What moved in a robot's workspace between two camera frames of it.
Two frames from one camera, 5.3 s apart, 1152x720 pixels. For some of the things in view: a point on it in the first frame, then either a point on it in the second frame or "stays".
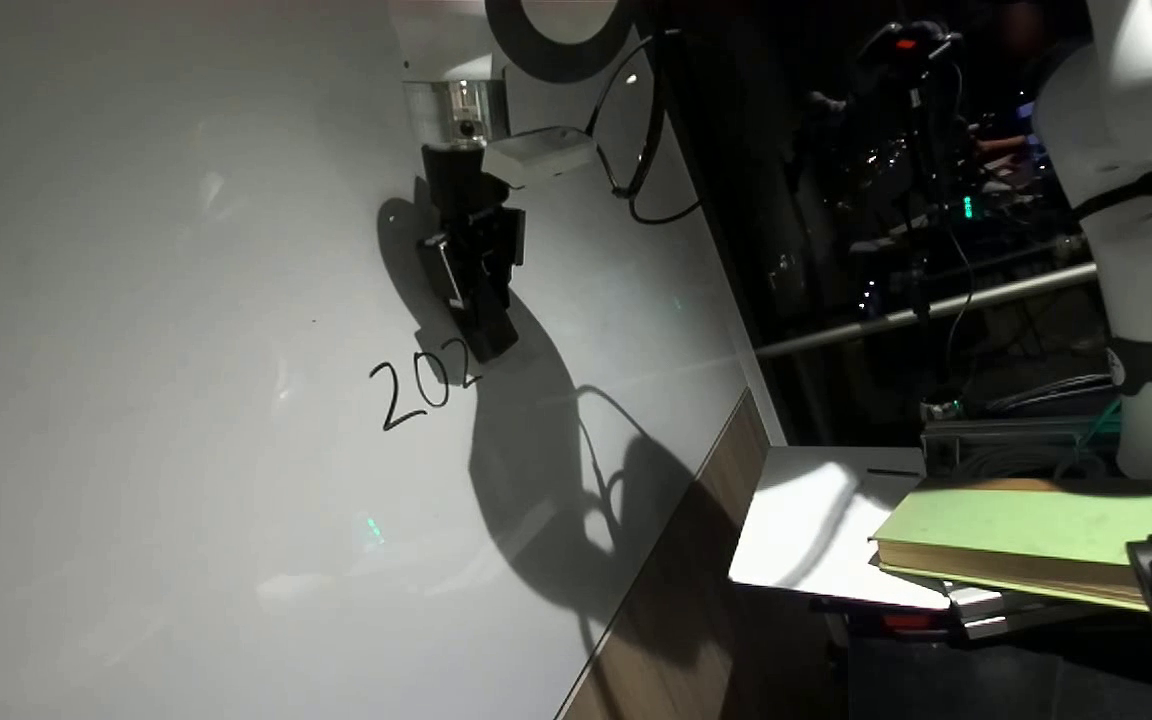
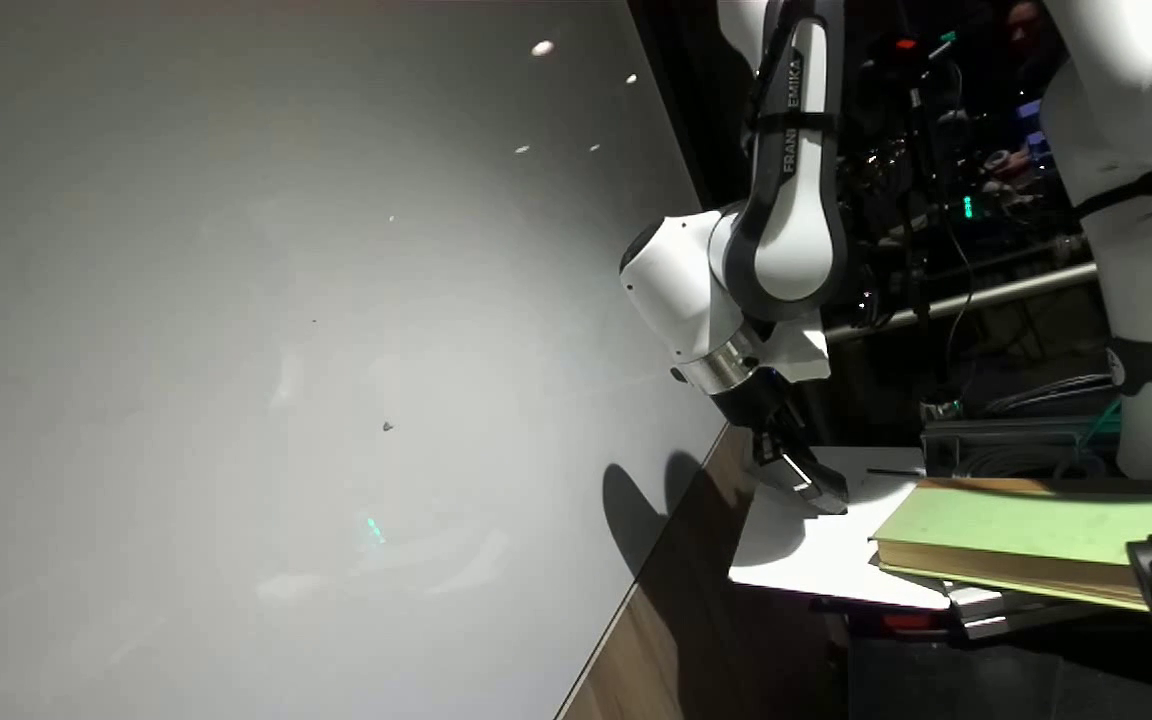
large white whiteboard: (201, 442) stays
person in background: (1004, 139) stays
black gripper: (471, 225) → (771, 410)
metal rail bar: (931, 309) stays
